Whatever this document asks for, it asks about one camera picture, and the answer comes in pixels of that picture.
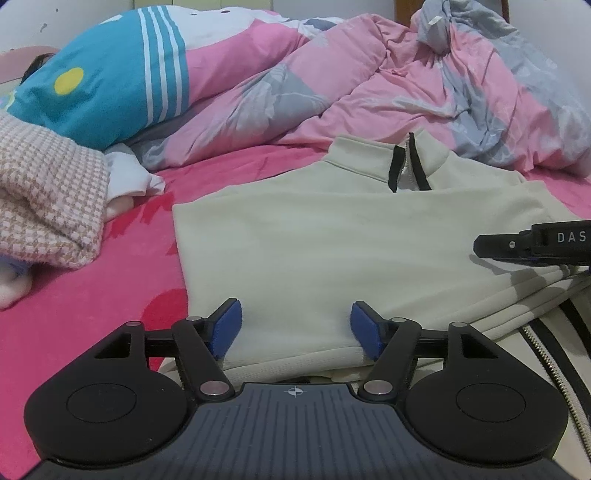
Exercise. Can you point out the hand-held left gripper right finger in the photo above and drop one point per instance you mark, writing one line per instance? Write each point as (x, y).
(364, 330)

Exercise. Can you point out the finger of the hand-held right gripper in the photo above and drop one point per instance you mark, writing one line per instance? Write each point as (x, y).
(501, 244)

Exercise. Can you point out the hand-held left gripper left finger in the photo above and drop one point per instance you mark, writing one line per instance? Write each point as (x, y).
(226, 327)

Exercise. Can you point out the beige zip jacket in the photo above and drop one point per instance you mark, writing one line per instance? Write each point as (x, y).
(323, 254)

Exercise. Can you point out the pink floral blanket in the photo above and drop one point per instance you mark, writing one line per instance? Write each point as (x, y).
(92, 323)

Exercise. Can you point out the white cloth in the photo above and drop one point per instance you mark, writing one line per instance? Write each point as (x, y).
(134, 175)

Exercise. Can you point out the pink grey floral quilt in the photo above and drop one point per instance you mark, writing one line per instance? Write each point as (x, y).
(369, 69)

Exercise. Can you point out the pink houndstooth cloth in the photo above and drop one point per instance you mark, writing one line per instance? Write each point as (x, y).
(46, 194)

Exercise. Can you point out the purple cloth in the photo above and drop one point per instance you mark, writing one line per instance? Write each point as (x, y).
(9, 265)

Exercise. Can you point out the blue pink cartoon pillow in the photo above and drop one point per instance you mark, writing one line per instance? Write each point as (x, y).
(106, 92)

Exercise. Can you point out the pink white headboard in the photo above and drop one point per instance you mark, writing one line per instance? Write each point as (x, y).
(11, 64)

